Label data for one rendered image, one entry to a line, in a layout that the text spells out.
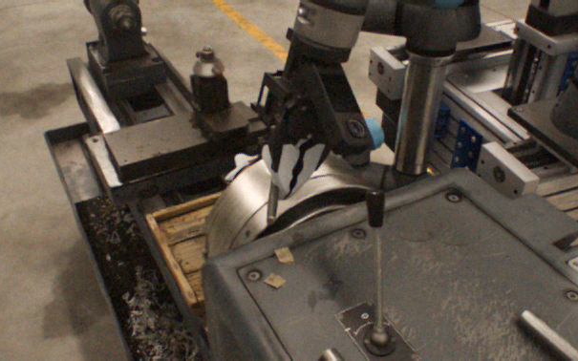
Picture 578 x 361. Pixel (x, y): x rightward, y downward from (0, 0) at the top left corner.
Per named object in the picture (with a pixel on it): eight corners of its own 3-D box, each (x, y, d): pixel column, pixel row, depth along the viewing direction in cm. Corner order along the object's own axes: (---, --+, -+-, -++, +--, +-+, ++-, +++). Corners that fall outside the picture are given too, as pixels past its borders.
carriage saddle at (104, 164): (284, 157, 158) (284, 138, 154) (115, 209, 140) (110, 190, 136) (239, 108, 179) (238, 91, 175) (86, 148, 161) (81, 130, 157)
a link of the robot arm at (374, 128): (384, 157, 128) (388, 124, 123) (342, 171, 124) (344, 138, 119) (364, 139, 134) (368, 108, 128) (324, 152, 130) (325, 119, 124)
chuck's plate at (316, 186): (394, 283, 111) (396, 156, 90) (247, 362, 101) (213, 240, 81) (383, 271, 113) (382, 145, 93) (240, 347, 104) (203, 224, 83)
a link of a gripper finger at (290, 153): (267, 180, 79) (283, 120, 75) (287, 203, 75) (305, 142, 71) (246, 180, 78) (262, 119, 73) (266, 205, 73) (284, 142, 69)
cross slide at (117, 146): (279, 136, 155) (279, 121, 152) (121, 181, 139) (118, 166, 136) (252, 108, 167) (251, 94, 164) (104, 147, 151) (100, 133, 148)
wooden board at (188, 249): (346, 256, 127) (347, 243, 125) (193, 318, 114) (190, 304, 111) (283, 182, 148) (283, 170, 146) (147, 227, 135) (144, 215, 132)
